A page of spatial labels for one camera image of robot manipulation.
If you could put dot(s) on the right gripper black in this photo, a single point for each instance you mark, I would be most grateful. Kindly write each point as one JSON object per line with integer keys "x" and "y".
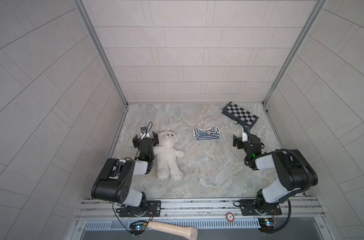
{"x": 241, "y": 142}

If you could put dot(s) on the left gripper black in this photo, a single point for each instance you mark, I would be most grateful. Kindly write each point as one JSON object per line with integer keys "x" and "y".
{"x": 144, "y": 141}

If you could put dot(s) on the white teddy bear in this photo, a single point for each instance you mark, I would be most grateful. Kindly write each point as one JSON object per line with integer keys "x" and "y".
{"x": 167, "y": 155}

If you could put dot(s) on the blue white striped sweater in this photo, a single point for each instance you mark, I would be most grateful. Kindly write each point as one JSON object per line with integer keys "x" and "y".
{"x": 212, "y": 133}

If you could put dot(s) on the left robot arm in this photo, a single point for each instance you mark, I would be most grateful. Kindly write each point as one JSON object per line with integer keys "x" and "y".
{"x": 113, "y": 183}

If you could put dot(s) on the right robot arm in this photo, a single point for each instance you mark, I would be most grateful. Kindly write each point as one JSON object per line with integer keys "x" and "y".
{"x": 294, "y": 175}

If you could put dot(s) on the black white checkerboard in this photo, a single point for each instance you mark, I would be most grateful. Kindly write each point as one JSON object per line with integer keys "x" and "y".
{"x": 240, "y": 115}

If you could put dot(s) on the red round sticker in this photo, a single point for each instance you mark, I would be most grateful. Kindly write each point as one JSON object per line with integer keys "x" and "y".
{"x": 230, "y": 217}

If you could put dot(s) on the left circuit board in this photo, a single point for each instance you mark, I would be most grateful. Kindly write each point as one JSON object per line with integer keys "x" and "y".
{"x": 137, "y": 228}

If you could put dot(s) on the circuit board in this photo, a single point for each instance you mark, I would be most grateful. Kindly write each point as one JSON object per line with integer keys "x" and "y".
{"x": 266, "y": 224}
{"x": 137, "y": 228}

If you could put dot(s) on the right circuit board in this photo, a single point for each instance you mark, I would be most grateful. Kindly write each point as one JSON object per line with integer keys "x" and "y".
{"x": 266, "y": 224}

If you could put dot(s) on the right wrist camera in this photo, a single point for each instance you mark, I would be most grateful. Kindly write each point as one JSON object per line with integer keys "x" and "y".
{"x": 245, "y": 137}

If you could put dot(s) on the aluminium mounting rail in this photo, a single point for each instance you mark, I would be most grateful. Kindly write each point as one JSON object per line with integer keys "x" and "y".
{"x": 201, "y": 208}

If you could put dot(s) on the beige cylindrical handle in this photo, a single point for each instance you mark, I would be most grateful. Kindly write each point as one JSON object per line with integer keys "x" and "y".
{"x": 188, "y": 233}

